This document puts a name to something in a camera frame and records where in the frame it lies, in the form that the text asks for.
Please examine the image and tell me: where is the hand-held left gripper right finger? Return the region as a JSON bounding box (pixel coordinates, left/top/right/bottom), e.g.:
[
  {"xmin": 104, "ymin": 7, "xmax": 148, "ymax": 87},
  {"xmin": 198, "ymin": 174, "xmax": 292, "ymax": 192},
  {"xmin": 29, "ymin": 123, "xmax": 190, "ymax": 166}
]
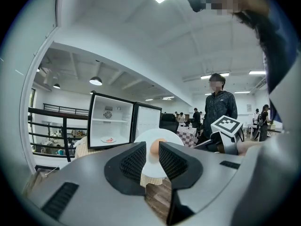
[{"xmin": 158, "ymin": 141, "xmax": 204, "ymax": 226}]

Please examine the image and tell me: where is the person's right forearm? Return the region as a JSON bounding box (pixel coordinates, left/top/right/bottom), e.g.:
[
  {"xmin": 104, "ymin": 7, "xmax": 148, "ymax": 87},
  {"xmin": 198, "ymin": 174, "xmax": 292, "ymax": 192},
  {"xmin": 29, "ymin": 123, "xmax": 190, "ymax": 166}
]
[{"xmin": 237, "ymin": 141, "xmax": 265, "ymax": 156}]

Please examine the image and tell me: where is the thin black railing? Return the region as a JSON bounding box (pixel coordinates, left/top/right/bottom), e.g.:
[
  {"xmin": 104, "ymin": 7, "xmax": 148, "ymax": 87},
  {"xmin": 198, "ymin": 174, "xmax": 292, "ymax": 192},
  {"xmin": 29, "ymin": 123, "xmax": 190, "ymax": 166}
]
[{"xmin": 43, "ymin": 103, "xmax": 89, "ymax": 116}]

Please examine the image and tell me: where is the white plate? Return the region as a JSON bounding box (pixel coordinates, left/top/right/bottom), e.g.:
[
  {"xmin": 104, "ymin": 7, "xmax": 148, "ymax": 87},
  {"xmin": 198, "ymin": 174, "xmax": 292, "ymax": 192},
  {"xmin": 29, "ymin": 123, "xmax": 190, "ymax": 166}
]
[{"xmin": 133, "ymin": 128, "xmax": 184, "ymax": 178}]

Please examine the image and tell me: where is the black railing with wooden rail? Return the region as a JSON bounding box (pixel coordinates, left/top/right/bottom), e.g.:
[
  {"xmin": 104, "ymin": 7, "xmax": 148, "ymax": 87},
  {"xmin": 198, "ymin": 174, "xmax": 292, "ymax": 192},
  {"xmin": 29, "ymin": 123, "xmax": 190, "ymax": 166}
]
[{"xmin": 28, "ymin": 107, "xmax": 89, "ymax": 162}]

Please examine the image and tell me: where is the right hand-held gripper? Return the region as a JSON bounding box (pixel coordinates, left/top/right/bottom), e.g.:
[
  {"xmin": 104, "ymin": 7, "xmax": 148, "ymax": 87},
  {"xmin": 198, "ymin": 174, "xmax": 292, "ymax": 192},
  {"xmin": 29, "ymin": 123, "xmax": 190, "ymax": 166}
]
[{"xmin": 194, "ymin": 115, "xmax": 245, "ymax": 155}]

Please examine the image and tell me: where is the long ceiling light strip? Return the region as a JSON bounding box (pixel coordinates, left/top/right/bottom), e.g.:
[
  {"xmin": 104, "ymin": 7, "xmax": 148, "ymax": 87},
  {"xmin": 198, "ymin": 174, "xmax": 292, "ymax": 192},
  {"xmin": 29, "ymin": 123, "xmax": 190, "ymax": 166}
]
[{"xmin": 201, "ymin": 73, "xmax": 230, "ymax": 80}]

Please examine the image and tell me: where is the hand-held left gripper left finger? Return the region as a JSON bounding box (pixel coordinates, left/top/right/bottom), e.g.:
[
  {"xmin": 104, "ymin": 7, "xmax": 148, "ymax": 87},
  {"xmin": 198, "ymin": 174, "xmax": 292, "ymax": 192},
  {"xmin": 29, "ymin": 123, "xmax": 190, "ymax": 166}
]
[{"xmin": 104, "ymin": 141, "xmax": 147, "ymax": 196}]

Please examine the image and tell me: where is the table with red checked cloth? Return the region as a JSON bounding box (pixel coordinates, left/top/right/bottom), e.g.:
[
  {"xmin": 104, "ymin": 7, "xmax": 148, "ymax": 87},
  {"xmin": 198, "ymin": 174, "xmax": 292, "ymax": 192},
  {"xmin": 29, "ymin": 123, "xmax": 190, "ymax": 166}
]
[{"xmin": 176, "ymin": 125, "xmax": 198, "ymax": 148}]

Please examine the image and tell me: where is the black head camera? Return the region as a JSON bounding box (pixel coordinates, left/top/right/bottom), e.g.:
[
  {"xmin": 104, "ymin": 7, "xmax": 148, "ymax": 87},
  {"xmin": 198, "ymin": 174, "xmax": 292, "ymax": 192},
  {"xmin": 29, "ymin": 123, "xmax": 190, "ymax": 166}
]
[{"xmin": 185, "ymin": 0, "xmax": 208, "ymax": 13}]

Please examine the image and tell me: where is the round orange food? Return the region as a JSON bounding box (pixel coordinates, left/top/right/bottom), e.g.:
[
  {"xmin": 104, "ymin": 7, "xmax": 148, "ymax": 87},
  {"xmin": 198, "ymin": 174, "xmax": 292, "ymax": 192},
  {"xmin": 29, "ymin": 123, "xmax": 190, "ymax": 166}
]
[{"xmin": 150, "ymin": 137, "xmax": 166, "ymax": 155}]

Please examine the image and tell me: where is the black mini fridge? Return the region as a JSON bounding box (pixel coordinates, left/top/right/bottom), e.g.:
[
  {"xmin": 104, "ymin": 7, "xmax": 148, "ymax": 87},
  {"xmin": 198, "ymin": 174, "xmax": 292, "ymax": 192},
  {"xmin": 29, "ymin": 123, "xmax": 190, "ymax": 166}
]
[{"xmin": 87, "ymin": 92, "xmax": 162, "ymax": 150}]

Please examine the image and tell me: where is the person's blue shirt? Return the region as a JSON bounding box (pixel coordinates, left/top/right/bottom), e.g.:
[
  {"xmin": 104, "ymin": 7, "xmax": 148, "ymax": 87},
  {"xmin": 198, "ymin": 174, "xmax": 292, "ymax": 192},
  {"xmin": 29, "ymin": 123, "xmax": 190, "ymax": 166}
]
[{"xmin": 262, "ymin": 0, "xmax": 301, "ymax": 124}]

